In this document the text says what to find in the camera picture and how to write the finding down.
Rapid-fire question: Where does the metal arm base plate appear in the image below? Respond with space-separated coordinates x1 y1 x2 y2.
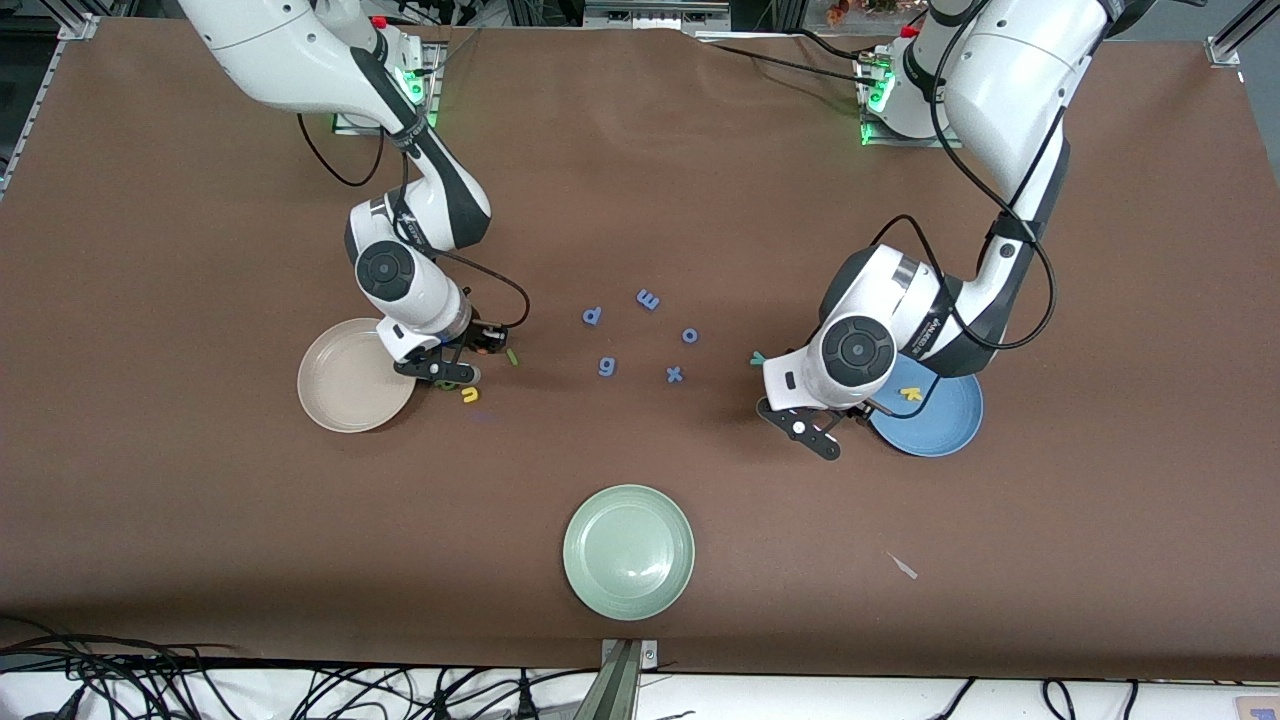
858 50 951 149
333 40 443 137

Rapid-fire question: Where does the brown table cover mat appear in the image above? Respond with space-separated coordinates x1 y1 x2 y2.
0 18 1280 683

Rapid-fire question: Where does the metal table edge bracket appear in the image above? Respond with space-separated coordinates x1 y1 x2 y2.
598 638 661 720

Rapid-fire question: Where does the black floor cable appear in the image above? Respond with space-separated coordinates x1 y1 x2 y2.
290 665 561 720
0 615 241 720

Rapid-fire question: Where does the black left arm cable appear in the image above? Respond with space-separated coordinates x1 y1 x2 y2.
870 0 1058 351

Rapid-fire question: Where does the pale green plate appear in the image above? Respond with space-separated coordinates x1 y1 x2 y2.
562 484 696 622

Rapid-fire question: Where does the blue plate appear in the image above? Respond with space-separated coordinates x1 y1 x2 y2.
868 355 985 458

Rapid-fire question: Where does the black cable on table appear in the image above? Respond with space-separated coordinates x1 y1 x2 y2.
693 35 881 89

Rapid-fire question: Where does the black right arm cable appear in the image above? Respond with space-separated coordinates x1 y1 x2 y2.
297 110 531 331

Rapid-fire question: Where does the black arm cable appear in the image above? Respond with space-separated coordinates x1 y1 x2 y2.
870 0 1058 351
297 110 531 331

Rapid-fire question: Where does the beige plate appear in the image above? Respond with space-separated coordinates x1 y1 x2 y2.
297 317 419 434

